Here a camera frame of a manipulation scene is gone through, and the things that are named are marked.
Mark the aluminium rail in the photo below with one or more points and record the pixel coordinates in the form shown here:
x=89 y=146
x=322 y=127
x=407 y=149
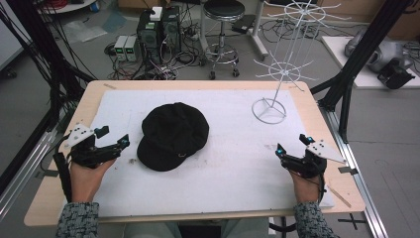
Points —
x=356 y=172
x=23 y=165

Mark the cardboard box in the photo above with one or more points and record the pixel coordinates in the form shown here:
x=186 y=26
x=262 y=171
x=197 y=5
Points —
x=142 y=3

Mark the white foam mat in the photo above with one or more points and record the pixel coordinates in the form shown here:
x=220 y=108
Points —
x=231 y=172

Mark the grey robot shell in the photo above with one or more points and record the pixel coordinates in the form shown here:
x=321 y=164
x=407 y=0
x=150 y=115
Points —
x=386 y=53

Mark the blue tape roll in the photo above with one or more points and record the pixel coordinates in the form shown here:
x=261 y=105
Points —
x=94 y=6

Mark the black cap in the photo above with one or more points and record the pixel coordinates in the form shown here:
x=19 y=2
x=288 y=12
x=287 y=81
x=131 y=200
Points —
x=173 y=132

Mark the small white box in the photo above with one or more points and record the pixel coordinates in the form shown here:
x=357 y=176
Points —
x=156 y=13

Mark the black metal frame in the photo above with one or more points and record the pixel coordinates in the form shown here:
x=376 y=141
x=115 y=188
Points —
x=360 y=56
x=49 y=62

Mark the person's legs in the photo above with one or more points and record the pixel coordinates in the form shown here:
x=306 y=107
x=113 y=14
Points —
x=148 y=230

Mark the clear plastic sheet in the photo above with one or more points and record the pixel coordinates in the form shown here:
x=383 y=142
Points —
x=84 y=31

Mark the person's left hand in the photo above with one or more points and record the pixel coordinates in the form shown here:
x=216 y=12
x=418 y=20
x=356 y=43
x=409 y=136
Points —
x=85 y=183

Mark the round white table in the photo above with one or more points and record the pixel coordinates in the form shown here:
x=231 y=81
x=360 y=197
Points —
x=66 y=6

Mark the black computer tower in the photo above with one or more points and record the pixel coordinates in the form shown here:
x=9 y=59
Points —
x=171 y=29
x=149 y=36

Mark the black round stool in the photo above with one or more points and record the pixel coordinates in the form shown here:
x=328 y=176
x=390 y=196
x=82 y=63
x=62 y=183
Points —
x=223 y=20

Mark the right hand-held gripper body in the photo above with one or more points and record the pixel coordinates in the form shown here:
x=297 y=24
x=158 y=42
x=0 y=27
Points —
x=308 y=163

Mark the grey bench power supply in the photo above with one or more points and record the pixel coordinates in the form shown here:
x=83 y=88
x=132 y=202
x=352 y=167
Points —
x=131 y=49
x=120 y=48

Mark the thin wooden stick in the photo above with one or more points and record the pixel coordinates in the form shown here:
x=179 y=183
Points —
x=339 y=196

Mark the white platform board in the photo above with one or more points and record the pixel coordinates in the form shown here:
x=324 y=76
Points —
x=343 y=62

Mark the white stand leg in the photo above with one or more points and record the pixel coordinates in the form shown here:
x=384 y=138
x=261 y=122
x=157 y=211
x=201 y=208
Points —
x=259 y=29

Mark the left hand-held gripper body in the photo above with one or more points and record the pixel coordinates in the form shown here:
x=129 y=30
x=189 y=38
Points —
x=86 y=152

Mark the black device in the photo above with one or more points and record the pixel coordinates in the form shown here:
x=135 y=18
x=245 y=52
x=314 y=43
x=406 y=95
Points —
x=395 y=75

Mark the flat black box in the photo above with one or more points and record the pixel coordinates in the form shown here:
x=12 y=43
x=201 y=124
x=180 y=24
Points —
x=243 y=23

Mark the person's right hand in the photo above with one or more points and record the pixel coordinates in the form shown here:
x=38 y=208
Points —
x=307 y=190

